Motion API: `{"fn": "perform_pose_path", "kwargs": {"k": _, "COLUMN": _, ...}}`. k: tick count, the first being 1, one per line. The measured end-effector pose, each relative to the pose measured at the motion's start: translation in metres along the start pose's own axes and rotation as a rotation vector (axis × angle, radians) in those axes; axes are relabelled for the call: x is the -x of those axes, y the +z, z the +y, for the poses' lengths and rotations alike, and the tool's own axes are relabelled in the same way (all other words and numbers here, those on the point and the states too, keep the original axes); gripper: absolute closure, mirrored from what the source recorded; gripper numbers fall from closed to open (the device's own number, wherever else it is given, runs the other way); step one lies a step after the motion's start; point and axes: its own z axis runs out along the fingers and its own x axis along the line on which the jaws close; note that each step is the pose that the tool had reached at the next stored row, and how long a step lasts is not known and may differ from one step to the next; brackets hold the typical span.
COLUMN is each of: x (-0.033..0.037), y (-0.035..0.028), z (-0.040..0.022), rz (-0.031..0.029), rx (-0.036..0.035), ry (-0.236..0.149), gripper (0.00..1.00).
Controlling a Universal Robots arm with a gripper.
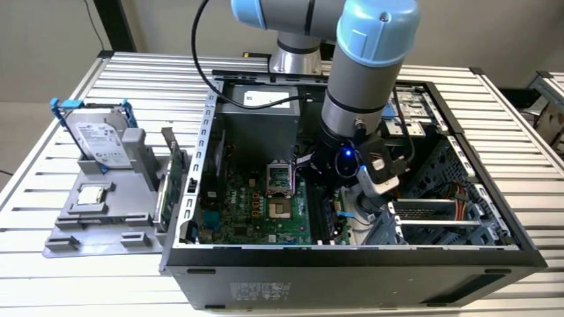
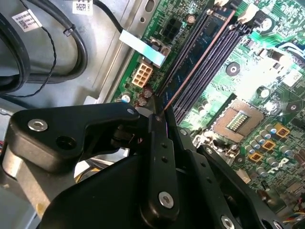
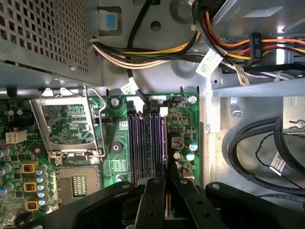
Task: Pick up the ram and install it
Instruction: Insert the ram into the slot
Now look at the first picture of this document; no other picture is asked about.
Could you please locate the metal socket cover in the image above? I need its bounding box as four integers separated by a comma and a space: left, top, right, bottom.
267, 160, 295, 198

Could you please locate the CPU socket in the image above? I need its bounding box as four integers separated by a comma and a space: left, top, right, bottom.
268, 197, 295, 221

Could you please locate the grey power supply unit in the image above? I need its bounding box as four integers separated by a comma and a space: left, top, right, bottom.
215, 84, 303, 166

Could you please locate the metal disk bay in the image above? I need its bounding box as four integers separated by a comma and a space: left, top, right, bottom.
365, 197, 505, 247

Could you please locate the green motherboard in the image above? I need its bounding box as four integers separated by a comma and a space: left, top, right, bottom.
196, 163, 353, 247

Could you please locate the grey metal drive cage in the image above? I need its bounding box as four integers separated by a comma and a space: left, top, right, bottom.
381, 84, 437, 139

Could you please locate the green graphics card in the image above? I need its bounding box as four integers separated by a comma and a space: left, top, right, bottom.
152, 126, 191, 232

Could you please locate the black open PC case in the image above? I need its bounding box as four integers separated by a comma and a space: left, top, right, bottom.
157, 67, 549, 311

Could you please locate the grey plastic parts rack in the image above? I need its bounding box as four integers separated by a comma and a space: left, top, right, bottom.
41, 127, 195, 257

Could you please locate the hard disk in blue carrier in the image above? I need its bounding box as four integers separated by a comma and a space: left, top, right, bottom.
51, 95, 140, 173

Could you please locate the silver CPU chip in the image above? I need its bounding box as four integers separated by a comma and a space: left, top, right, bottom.
77, 184, 109, 203

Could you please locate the aluminium side table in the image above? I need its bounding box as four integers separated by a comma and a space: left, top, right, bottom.
521, 69, 564, 153

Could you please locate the thin wire locking lever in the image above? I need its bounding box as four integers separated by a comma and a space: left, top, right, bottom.
288, 164, 305, 197

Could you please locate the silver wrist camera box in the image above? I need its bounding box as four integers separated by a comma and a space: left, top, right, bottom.
355, 140, 401, 199

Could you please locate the black camera cable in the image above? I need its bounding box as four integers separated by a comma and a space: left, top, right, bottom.
389, 90, 417, 172
189, 0, 316, 109

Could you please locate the orange and yellow wire bundle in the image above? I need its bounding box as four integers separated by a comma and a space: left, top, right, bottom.
440, 182, 469, 223

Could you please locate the black upright post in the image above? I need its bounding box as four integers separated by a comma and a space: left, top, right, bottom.
93, 0, 137, 53

